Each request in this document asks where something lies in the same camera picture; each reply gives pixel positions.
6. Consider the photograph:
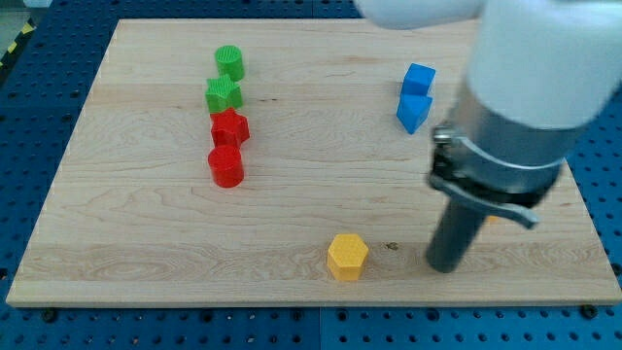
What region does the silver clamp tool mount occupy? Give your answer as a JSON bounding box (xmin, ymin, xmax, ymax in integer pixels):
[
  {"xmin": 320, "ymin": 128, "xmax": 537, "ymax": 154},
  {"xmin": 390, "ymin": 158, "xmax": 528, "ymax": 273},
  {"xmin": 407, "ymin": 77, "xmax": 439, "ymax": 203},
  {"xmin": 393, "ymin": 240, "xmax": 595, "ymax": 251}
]
[{"xmin": 428, "ymin": 83, "xmax": 583, "ymax": 229}]

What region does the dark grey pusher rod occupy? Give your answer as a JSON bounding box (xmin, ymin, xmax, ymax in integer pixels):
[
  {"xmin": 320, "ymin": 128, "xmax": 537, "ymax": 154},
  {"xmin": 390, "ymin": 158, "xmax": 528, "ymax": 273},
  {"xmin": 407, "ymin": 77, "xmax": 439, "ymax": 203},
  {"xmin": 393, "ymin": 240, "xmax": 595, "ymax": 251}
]
[{"xmin": 426, "ymin": 199, "xmax": 486, "ymax": 273}]

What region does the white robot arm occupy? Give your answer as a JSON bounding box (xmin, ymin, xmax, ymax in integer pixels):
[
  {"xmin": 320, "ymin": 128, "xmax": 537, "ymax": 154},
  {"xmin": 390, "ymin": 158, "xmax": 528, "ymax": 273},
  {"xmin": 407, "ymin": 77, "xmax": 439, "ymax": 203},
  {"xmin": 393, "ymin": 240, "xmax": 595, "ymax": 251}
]
[{"xmin": 356, "ymin": 0, "xmax": 621, "ymax": 272}]

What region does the yellow hexagon block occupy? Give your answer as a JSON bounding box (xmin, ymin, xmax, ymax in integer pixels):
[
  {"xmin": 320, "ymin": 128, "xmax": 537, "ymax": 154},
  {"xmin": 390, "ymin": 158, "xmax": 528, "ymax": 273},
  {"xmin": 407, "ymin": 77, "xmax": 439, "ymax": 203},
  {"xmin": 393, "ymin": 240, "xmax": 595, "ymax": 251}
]
[{"xmin": 327, "ymin": 233, "xmax": 369, "ymax": 281}]

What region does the blue triangle block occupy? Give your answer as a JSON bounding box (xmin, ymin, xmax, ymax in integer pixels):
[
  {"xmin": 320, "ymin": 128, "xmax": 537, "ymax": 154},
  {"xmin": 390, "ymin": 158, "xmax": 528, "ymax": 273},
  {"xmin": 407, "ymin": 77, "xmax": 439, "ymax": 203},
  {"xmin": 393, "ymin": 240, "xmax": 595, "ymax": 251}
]
[{"xmin": 397, "ymin": 94, "xmax": 433, "ymax": 134}]

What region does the blue cube block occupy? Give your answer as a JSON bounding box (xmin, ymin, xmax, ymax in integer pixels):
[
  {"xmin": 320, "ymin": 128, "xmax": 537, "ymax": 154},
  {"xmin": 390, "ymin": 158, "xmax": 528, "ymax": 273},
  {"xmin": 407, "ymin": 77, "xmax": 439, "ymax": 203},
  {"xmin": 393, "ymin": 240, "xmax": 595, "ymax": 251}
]
[{"xmin": 400, "ymin": 63, "xmax": 436, "ymax": 95}]

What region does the wooden board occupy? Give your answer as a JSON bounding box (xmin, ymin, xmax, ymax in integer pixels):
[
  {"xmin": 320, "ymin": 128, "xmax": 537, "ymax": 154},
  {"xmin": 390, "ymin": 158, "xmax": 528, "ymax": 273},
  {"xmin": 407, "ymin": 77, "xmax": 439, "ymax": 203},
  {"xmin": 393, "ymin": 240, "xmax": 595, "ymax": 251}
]
[{"xmin": 7, "ymin": 19, "xmax": 621, "ymax": 308}]

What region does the red cylinder block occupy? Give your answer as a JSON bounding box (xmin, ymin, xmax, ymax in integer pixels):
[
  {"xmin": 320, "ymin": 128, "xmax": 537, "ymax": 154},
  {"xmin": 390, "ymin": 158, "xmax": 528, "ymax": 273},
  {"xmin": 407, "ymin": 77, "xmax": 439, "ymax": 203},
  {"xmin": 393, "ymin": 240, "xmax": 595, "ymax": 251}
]
[{"xmin": 207, "ymin": 145, "xmax": 244, "ymax": 188}]

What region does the red star block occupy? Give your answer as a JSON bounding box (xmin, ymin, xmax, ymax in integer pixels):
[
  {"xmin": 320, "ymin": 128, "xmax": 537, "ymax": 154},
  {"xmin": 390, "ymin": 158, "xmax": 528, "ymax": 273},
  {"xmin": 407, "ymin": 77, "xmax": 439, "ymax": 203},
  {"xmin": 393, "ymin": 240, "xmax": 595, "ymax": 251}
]
[{"xmin": 210, "ymin": 108, "xmax": 251, "ymax": 148}]

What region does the green star block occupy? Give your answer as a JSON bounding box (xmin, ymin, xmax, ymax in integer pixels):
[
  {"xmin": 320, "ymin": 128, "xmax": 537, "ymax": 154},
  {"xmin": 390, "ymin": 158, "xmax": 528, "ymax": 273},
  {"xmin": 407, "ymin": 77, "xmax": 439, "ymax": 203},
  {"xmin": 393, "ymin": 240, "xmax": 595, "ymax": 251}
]
[{"xmin": 204, "ymin": 74, "xmax": 243, "ymax": 114}]

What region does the green cylinder block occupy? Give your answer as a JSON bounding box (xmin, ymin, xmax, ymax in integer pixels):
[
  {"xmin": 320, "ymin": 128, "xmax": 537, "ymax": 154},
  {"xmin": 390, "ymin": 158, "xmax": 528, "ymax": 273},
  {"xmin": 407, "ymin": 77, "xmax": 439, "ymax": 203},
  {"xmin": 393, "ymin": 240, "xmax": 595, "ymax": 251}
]
[{"xmin": 215, "ymin": 45, "xmax": 245, "ymax": 82}]

